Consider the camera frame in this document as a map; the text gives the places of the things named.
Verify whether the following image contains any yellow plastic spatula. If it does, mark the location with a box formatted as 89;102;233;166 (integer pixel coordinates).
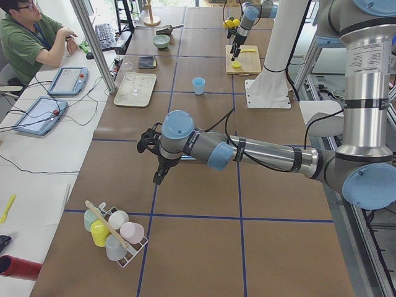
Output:
0;194;17;224

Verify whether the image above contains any cream bear tray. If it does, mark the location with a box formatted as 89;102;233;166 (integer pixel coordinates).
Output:
113;74;157;108

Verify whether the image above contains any grey folded cloth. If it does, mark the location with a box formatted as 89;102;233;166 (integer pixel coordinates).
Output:
138;56;157;69

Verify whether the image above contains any pink plastic cup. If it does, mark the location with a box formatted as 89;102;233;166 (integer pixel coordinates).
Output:
120;222;145;244

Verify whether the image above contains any clear wine glass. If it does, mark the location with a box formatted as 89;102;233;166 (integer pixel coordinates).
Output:
122;62;140;96

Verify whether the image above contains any wooden rack handle stick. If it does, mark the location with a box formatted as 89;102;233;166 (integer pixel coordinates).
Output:
85;200;129;249

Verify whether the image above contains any white plastic cup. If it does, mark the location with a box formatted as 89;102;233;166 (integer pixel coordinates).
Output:
108;210;129;230

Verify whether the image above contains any wooden cutting board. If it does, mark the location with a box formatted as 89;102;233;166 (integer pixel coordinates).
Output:
225;45;262;75

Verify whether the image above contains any white wire cup rack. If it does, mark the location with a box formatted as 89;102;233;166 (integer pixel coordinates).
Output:
99;202;148;267

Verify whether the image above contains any aluminium frame post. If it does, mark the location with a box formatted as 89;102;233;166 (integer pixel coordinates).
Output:
70;0;116;94

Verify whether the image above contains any steel ice scoop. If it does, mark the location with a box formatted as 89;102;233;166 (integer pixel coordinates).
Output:
155;24;184;35

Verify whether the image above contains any seated person green shirt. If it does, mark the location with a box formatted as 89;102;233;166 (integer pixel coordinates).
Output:
1;1;80;85

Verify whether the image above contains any wooden round stand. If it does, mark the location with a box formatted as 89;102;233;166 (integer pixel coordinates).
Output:
143;0;161;27

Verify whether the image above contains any yellow lemon slice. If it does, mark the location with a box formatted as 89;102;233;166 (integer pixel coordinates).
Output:
231;61;241;69

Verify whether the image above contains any teach pendant tablet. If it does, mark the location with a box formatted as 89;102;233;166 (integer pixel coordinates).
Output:
13;96;68;136
47;67;89;97

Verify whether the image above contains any grey plastic cup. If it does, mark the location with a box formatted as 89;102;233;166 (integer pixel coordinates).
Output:
105;235;127;261

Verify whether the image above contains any teach pendant tablet far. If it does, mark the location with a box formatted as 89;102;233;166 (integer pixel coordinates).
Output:
47;67;89;97

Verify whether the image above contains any yellow plastic cup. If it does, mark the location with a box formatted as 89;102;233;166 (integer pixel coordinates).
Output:
90;220;111;248

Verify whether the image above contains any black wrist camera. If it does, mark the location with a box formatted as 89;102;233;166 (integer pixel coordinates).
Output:
137;123;161;155

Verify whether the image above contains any green bowl of ice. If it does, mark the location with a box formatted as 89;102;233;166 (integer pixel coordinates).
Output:
152;34;171;50

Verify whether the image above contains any black keyboard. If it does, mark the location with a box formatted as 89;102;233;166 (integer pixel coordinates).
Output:
95;24;116;51

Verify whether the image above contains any red cylinder tube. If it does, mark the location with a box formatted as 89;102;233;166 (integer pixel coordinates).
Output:
1;255;42;281

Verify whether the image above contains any yellow lemons pile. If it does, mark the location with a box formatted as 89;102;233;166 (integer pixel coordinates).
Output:
223;17;240;29

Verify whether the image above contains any teach pendant tablet near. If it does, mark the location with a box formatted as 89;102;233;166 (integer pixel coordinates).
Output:
13;96;68;136

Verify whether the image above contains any mint green plastic cup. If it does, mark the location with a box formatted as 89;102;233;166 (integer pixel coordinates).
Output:
84;209;98;232

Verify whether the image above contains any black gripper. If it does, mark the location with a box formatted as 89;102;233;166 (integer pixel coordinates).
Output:
230;30;248;61
153;154;180;185

